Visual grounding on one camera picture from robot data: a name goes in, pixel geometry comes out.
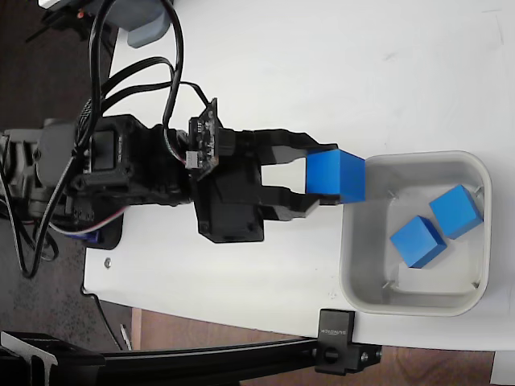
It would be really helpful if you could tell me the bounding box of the black table clamp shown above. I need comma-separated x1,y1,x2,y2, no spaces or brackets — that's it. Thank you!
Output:
314,308,382,377

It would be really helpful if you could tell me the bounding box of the thin black camera cable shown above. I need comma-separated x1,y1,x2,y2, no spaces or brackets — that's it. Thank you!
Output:
178,81,211,109

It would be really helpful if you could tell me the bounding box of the black six-joint robot arm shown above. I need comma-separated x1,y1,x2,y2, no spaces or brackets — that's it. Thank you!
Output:
0,114,198,242

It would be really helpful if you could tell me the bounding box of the thick black looped cable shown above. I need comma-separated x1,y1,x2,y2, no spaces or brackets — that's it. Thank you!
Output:
88,0,185,162

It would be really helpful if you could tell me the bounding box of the small camera circuit board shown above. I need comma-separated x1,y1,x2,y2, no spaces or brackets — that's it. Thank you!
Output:
186,97,222,183

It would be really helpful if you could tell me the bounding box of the black rail end bracket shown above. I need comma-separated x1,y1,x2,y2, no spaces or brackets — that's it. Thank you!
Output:
0,330,108,386

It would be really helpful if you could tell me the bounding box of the black flat twin cable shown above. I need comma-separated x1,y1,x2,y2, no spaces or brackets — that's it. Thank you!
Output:
98,55,178,108

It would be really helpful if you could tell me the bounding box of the blue cube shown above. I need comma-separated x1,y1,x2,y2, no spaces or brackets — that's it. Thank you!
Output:
428,184,484,240
304,148,368,204
389,215,447,269

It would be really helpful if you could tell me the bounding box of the white servo wire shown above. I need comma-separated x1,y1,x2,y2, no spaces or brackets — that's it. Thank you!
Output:
47,208,126,239

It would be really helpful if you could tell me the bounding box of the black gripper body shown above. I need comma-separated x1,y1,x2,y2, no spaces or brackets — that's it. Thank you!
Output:
192,128,266,245

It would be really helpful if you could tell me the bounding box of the white plastic bin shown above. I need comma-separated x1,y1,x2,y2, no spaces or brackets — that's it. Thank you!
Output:
339,150,492,318

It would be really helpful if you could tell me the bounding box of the gray plastic stand base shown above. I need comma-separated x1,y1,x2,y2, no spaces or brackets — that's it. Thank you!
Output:
91,0,175,50

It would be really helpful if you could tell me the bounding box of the black cable under table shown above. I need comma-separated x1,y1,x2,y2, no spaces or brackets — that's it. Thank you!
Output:
82,287,126,351

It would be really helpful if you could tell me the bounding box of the black aluminium rail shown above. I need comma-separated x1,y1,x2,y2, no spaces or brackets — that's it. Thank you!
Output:
100,336,323,381

